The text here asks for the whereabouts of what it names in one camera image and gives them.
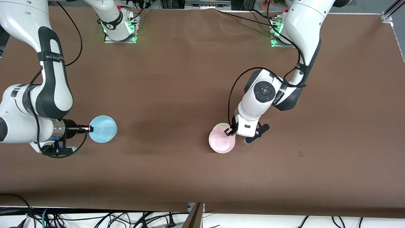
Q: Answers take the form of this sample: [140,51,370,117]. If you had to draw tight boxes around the pink bowl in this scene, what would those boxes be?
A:
[209,129,236,154]

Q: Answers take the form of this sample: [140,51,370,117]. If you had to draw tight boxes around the blue bowl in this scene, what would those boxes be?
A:
[89,115,118,144]

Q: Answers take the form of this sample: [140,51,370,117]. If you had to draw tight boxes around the brown table cover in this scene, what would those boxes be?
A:
[0,6,405,219]

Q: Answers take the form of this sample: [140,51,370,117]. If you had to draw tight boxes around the aluminium profile bar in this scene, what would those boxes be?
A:
[185,0,232,10]

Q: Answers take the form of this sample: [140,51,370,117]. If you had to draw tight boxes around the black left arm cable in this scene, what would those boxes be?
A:
[227,0,308,129]

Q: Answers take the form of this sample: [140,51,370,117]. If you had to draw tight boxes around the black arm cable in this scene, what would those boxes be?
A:
[227,0,308,129]
[28,2,92,159]

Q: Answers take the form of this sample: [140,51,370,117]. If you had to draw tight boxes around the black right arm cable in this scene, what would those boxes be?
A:
[28,2,92,159]

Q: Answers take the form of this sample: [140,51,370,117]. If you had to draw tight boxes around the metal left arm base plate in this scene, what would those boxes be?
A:
[271,38,295,49]

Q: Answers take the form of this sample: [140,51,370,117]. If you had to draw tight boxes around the black looped floor cable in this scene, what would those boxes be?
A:
[0,193,36,228]

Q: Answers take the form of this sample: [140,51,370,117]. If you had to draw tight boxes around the teal cable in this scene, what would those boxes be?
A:
[42,207,53,228]

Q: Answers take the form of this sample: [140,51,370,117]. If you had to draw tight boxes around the metal post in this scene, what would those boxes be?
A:
[182,202,206,228]

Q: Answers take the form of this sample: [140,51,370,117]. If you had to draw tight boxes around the long black table cable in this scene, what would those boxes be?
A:
[216,9,279,28]

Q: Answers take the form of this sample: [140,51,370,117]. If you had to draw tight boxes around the short black table cable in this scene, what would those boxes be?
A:
[249,9,274,20]

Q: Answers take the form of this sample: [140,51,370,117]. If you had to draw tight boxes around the aluminium frame corner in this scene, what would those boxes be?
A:
[381,0,405,23]

